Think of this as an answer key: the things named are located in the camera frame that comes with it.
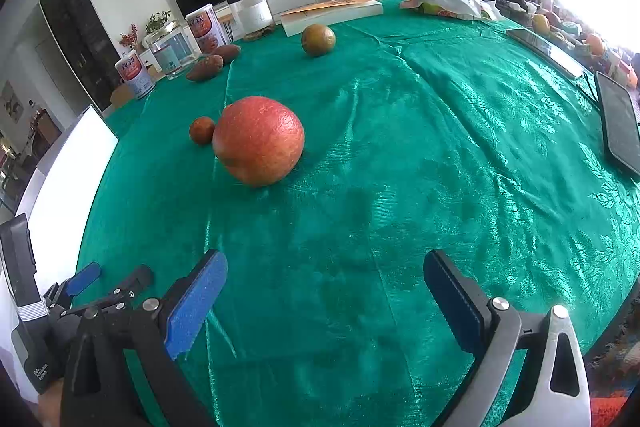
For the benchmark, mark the yellow apple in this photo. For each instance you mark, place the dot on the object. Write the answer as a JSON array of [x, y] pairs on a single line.
[[540, 23]]

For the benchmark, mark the green plant in vase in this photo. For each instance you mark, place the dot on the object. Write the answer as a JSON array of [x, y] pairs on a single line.
[[157, 22]]

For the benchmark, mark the red flower arrangement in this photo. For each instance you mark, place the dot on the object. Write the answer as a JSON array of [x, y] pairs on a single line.
[[129, 38]]

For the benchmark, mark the brown sweet potato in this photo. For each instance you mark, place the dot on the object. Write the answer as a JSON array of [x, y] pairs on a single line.
[[205, 68], [229, 53]]

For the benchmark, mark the small tangerine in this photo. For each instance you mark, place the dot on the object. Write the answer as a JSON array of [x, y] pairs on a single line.
[[202, 131]]

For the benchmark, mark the floral printed cloth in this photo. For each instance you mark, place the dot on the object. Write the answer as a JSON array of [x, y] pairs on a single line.
[[617, 387]]

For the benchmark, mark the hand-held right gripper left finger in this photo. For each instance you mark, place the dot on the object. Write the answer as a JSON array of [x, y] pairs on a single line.
[[195, 302]]

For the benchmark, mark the white cardboard box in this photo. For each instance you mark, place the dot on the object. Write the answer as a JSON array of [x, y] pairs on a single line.
[[75, 167]]

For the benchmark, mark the propped black smartphone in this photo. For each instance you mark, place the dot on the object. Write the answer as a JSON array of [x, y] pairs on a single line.
[[620, 127]]

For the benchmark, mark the red grapefruit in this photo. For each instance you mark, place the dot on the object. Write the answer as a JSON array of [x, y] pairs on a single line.
[[259, 141]]

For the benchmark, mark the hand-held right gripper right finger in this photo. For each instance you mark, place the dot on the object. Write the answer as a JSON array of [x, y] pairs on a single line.
[[452, 302]]

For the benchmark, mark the framed wall picture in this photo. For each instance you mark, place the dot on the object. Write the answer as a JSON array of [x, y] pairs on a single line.
[[12, 102]]

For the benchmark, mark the brown cardboard box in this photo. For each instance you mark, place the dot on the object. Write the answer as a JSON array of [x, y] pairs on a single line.
[[121, 97]]

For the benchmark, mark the glass jar with gold lid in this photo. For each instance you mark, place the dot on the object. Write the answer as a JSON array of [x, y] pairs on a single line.
[[172, 52]]

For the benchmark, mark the flat black smartphone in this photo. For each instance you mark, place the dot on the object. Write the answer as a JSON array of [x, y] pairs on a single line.
[[547, 53]]

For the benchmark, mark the orange fruit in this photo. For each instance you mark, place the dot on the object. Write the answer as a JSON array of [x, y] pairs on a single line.
[[595, 44]]

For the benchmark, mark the thick yellow-cover book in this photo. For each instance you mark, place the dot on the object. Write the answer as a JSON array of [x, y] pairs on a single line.
[[332, 14]]

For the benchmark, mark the green tablecloth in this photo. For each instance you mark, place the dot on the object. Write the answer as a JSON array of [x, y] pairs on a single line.
[[390, 207]]

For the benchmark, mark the red label tin can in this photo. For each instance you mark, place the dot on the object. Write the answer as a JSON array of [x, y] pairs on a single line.
[[134, 74], [207, 32]]

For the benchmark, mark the black glass cabinet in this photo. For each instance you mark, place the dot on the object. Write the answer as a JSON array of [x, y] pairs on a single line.
[[75, 32]]

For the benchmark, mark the white plastic snack bag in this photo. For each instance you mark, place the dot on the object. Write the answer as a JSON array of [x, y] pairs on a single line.
[[450, 3]]

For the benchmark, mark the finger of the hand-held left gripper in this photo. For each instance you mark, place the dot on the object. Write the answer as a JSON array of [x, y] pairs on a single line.
[[85, 277], [130, 284]]

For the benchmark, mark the white jar with black lid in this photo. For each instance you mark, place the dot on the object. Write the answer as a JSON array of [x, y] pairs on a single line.
[[251, 13]]

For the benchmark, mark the green-brown orange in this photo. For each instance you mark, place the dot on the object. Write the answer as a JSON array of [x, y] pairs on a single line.
[[318, 40]]

